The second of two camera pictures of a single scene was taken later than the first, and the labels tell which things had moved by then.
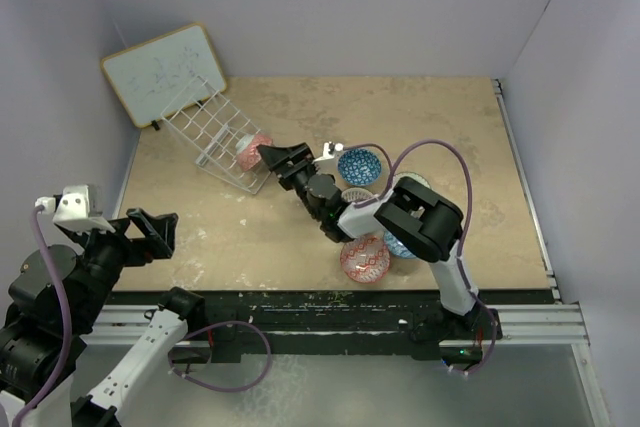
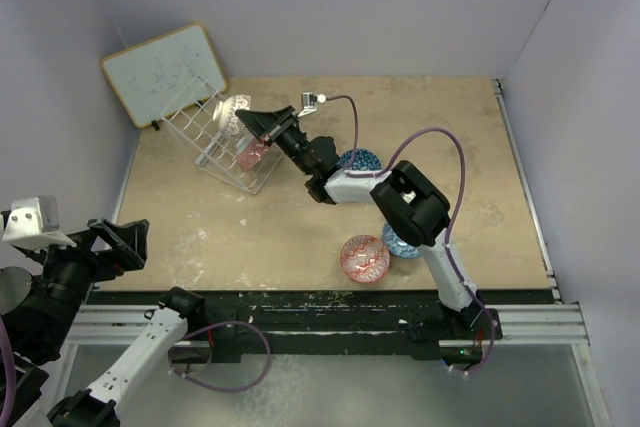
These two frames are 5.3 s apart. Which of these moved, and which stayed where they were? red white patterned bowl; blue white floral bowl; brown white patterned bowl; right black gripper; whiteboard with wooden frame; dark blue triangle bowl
Moved: brown white patterned bowl; right black gripper
Stayed: whiteboard with wooden frame; blue white floral bowl; dark blue triangle bowl; red white patterned bowl
